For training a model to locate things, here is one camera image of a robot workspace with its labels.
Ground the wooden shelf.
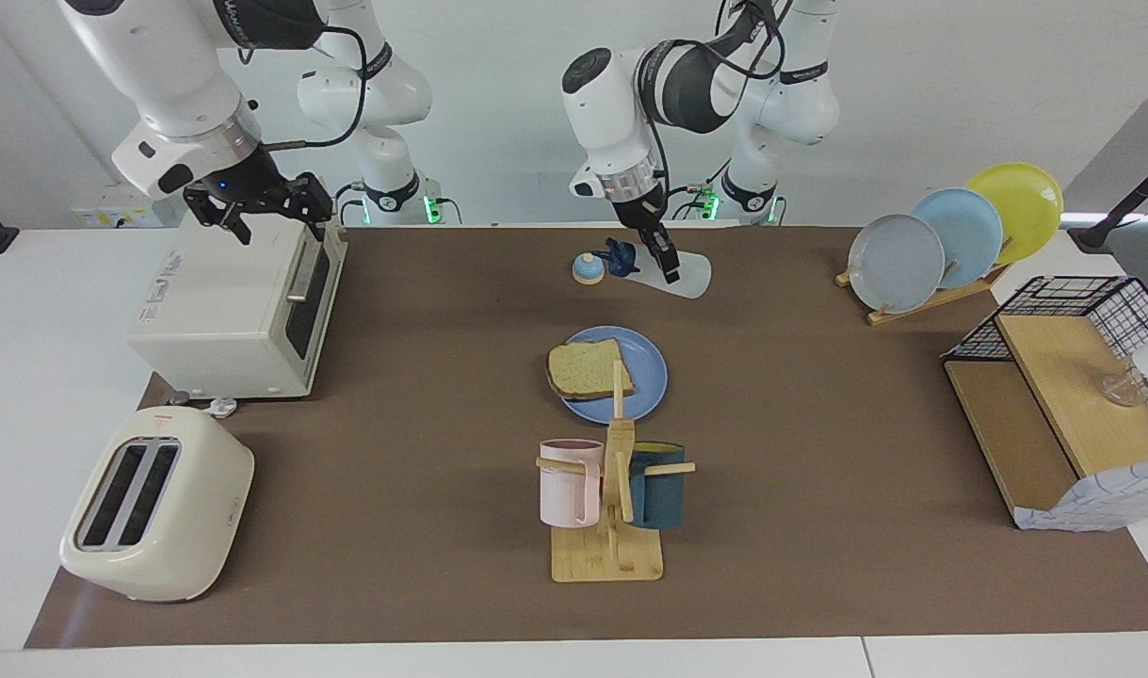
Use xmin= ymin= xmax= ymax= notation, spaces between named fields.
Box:
xmin=943 ymin=313 xmax=1148 ymax=530

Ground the squeeze bottle with blue cap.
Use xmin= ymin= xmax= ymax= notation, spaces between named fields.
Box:
xmin=604 ymin=237 xmax=713 ymax=300

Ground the black wire basket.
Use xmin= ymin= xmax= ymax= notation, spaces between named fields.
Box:
xmin=941 ymin=275 xmax=1148 ymax=444

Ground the brown table mat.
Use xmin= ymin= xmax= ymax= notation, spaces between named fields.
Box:
xmin=24 ymin=224 xmax=1148 ymax=649

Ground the wooden plate rack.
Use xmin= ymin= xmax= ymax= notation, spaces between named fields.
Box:
xmin=835 ymin=235 xmax=1015 ymax=327

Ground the dark teal mug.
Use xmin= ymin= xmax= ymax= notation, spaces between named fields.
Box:
xmin=627 ymin=442 xmax=687 ymax=530

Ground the light blue plate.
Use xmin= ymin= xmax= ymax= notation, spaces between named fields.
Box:
xmin=911 ymin=187 xmax=1005 ymax=289

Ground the white wall outlet box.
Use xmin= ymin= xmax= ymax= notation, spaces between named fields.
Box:
xmin=70 ymin=182 xmax=165 ymax=229

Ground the wooden mug tree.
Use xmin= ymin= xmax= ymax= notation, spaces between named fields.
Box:
xmin=536 ymin=359 xmax=697 ymax=583

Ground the pink mug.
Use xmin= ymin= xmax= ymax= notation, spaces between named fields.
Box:
xmin=539 ymin=439 xmax=606 ymax=528

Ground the grey plate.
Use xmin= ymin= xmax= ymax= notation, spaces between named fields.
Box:
xmin=848 ymin=214 xmax=946 ymax=315

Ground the cream toaster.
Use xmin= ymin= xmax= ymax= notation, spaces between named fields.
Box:
xmin=59 ymin=390 xmax=255 ymax=604

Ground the clear glass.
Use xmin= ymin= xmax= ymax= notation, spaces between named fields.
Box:
xmin=1097 ymin=365 xmax=1148 ymax=408

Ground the bread slice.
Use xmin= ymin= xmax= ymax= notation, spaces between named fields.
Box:
xmin=545 ymin=338 xmax=637 ymax=403

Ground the white toaster oven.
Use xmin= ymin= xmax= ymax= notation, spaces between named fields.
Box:
xmin=126 ymin=173 xmax=348 ymax=400

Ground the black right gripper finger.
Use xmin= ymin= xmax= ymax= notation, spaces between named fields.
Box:
xmin=286 ymin=172 xmax=335 ymax=244
xmin=183 ymin=186 xmax=254 ymax=246

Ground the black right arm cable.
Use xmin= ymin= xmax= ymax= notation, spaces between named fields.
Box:
xmin=253 ymin=24 xmax=367 ymax=152

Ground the white patterned cloth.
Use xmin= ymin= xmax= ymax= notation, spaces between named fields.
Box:
xmin=1013 ymin=460 xmax=1148 ymax=534

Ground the yellow plate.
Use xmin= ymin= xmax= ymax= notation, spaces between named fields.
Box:
xmin=965 ymin=162 xmax=1064 ymax=266

